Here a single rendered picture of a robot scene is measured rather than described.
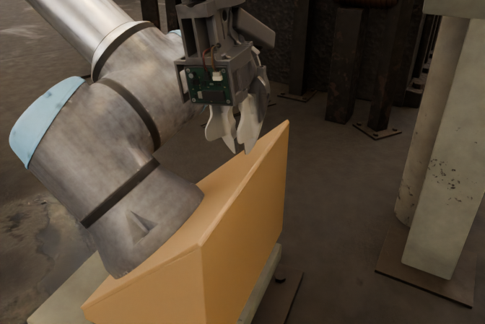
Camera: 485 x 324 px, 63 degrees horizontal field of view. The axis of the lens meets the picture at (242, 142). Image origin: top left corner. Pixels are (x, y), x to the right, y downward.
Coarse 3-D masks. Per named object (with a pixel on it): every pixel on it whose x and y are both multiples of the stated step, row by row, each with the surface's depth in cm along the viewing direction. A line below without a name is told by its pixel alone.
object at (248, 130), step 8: (248, 96) 49; (240, 104) 48; (248, 104) 50; (240, 112) 49; (248, 112) 50; (256, 112) 50; (240, 120) 49; (248, 120) 50; (256, 120) 51; (240, 128) 48; (248, 128) 50; (256, 128) 52; (240, 136) 48; (248, 136) 51; (256, 136) 52; (248, 144) 53; (248, 152) 54
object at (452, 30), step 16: (448, 32) 76; (464, 32) 74; (448, 48) 77; (432, 64) 82; (448, 64) 78; (432, 80) 82; (448, 80) 79; (432, 96) 83; (432, 112) 83; (416, 128) 89; (432, 128) 85; (416, 144) 89; (432, 144) 86; (416, 160) 90; (416, 176) 91; (400, 192) 99; (416, 192) 93; (400, 208) 99
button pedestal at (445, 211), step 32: (448, 0) 60; (480, 0) 58; (480, 32) 61; (480, 64) 62; (448, 96) 67; (480, 96) 64; (448, 128) 69; (480, 128) 67; (448, 160) 72; (480, 160) 69; (448, 192) 74; (480, 192) 71; (416, 224) 81; (448, 224) 77; (384, 256) 89; (416, 256) 84; (448, 256) 80; (448, 288) 82
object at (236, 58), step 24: (216, 0) 41; (240, 0) 43; (192, 24) 44; (216, 24) 42; (192, 48) 44; (216, 48) 44; (240, 48) 46; (192, 72) 44; (216, 72) 43; (240, 72) 46; (192, 96) 46; (216, 96) 44; (240, 96) 45
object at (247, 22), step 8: (232, 8) 45; (240, 8) 45; (240, 16) 45; (248, 16) 47; (232, 24) 45; (240, 24) 46; (248, 24) 47; (256, 24) 49; (240, 32) 47; (248, 32) 48; (256, 32) 49; (264, 32) 52; (272, 32) 54; (248, 40) 51; (256, 40) 51; (264, 40) 52; (272, 40) 54; (256, 48) 54; (264, 48) 55; (272, 48) 55
